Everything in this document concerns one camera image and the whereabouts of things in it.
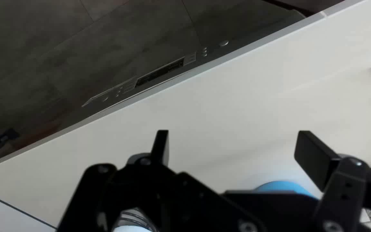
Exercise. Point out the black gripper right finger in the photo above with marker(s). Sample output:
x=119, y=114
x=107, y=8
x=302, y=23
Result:
x=344, y=182

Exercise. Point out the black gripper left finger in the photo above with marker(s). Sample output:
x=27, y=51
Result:
x=172, y=202

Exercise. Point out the blue bowl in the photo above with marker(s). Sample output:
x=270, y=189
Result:
x=283, y=188

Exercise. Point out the stainless dishwasher control panel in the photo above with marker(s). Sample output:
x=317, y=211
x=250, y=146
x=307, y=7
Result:
x=174, y=68

